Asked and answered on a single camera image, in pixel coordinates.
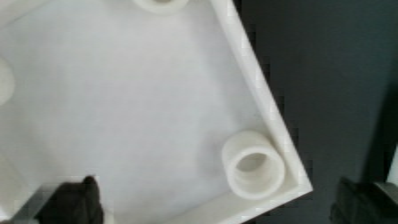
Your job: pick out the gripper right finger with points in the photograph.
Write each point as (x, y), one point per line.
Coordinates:
(363, 205)

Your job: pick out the white square tabletop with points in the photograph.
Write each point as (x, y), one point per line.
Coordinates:
(138, 107)

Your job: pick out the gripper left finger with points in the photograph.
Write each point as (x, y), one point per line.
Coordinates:
(74, 206)

